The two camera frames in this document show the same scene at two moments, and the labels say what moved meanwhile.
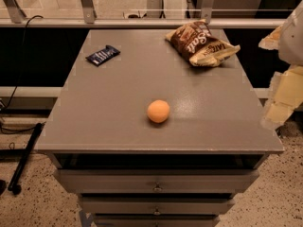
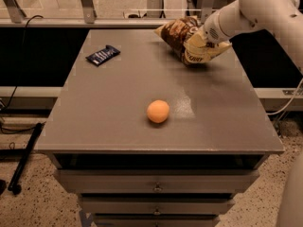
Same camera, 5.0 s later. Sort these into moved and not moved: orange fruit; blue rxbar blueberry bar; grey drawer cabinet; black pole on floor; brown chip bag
Moved: brown chip bag
Not moved: orange fruit; blue rxbar blueberry bar; grey drawer cabinet; black pole on floor
